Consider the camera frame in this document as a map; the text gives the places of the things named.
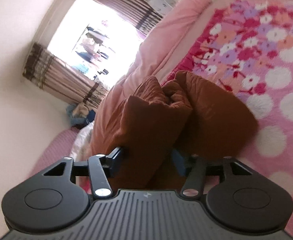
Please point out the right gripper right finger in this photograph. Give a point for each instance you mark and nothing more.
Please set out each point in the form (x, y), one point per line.
(235, 196)

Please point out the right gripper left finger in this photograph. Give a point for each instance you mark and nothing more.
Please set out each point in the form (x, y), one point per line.
(60, 195)

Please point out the brown padded jacket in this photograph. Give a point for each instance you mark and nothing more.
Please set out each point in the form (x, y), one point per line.
(189, 114)

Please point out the pile of bags and clothes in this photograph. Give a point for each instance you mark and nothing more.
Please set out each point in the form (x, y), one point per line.
(80, 115)

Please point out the purple quilted headboard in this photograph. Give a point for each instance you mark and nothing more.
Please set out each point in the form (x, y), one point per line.
(58, 148)

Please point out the white floral duvet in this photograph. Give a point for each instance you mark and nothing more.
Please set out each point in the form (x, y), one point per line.
(81, 148)

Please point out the pink polka dot blanket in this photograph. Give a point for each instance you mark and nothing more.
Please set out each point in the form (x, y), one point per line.
(281, 129)

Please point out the left striped curtain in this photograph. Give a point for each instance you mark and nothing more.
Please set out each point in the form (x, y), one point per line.
(54, 76)

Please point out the striped curtain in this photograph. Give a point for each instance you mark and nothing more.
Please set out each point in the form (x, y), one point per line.
(138, 12)
(54, 76)

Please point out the pink floral blanket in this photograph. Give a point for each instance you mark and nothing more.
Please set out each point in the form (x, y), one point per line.
(238, 22)

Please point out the hanging laundry outside window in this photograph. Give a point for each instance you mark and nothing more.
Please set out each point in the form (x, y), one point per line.
(95, 52)

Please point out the pink quilt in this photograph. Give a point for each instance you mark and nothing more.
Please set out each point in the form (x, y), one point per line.
(151, 57)

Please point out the right striped curtain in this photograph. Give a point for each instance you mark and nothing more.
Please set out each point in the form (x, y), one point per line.
(138, 12)

